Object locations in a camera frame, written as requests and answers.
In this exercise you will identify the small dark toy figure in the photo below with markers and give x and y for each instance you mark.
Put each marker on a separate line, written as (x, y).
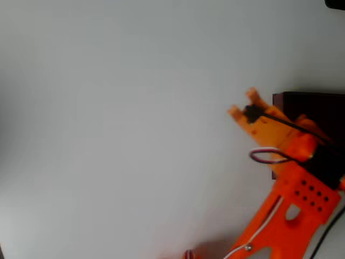
(251, 114)

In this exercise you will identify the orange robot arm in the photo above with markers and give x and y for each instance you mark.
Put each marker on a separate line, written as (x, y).
(283, 229)

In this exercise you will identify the dark red box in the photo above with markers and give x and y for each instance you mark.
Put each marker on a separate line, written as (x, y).
(323, 113)

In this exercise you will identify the black object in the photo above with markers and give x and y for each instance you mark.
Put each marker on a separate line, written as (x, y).
(335, 4)

